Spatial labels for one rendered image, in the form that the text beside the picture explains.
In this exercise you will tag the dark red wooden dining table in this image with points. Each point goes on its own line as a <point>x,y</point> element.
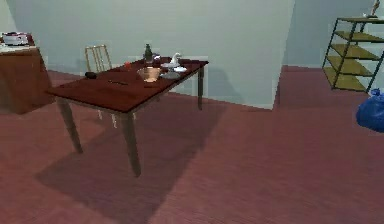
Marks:
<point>110,90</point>

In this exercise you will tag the small white dish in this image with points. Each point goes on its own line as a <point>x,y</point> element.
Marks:
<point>180,69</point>

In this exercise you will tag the copper coloured bowl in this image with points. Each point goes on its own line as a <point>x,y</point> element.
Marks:
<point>149,74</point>

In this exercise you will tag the dark green bottle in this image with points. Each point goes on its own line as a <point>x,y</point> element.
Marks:
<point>148,53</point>

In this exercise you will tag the small red tomato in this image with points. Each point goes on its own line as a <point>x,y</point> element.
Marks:
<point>127,65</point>

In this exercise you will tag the dark thin knife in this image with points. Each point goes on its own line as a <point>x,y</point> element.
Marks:
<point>117,82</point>

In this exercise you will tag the black round lump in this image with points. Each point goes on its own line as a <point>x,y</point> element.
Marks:
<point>90,75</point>

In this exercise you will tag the pale wooden slatted chair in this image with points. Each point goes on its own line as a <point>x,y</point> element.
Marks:
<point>97,57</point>

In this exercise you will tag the green metal shelf unit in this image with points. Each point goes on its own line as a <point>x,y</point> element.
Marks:
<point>354,53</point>

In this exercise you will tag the brown wooden cupboard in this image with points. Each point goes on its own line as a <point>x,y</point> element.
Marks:
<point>20,78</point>

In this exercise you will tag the blue rubbish bag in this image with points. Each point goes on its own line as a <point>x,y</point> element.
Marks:
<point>372,111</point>

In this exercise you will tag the small statue on white base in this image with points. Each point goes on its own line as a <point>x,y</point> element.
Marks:
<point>373,10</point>

